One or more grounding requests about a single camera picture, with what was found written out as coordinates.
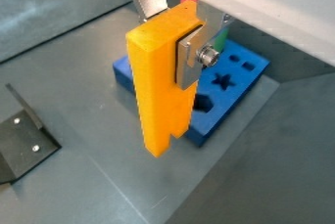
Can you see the orange double-square block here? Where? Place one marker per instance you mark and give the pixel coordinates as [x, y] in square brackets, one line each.
[165, 105]

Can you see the black curved stand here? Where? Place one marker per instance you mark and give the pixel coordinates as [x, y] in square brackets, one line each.
[27, 144]

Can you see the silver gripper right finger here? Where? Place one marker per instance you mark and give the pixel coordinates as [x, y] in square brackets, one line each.
[196, 52]

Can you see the blue shape-sorting board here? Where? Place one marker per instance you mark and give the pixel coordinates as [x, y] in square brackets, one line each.
[221, 87]

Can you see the green cylinder peg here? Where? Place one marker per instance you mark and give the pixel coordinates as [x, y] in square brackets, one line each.
[220, 40]

